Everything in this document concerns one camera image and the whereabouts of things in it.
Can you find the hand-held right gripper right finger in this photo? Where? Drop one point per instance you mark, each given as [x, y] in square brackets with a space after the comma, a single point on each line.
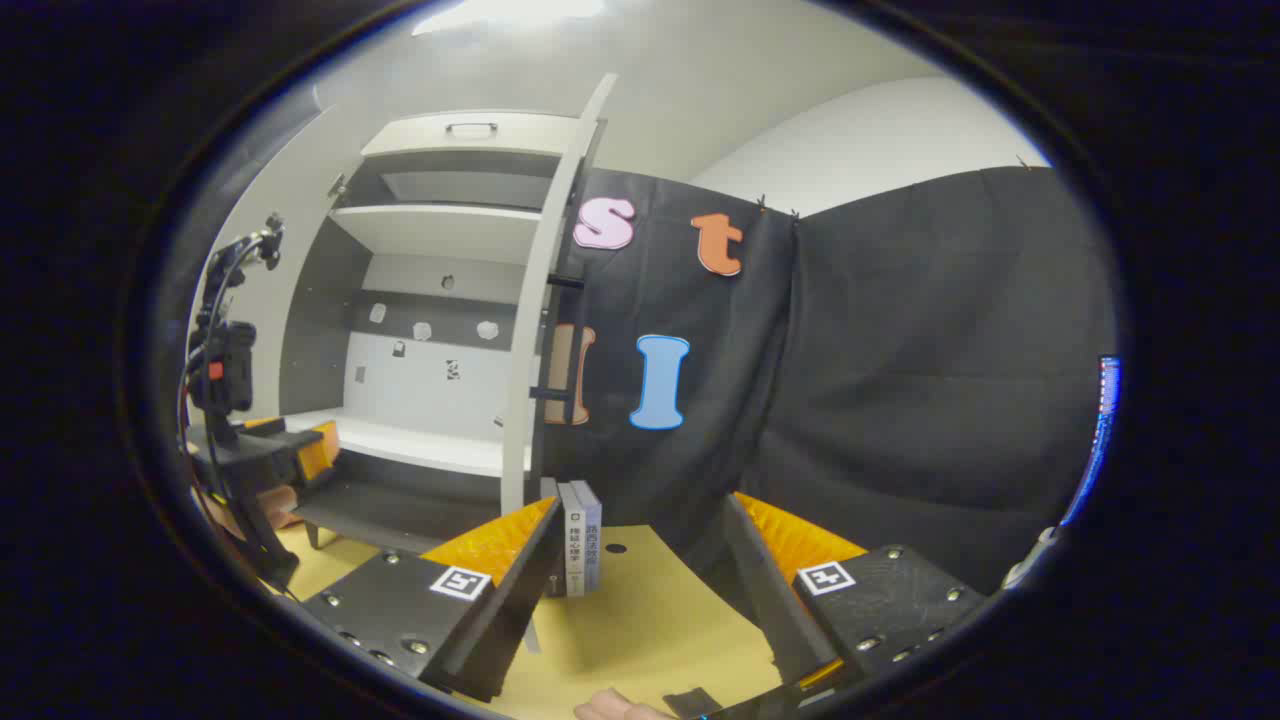
[770, 590]

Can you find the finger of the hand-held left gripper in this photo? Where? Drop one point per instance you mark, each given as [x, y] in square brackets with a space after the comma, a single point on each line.
[315, 450]
[265, 424]

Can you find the black backdrop cloth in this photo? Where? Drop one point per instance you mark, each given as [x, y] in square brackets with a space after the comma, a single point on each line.
[900, 350]

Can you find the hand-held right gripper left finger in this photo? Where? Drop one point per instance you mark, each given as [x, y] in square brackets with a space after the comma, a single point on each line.
[520, 590]

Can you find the white grey shoe cabinet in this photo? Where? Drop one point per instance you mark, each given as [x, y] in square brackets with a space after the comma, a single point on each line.
[430, 440]

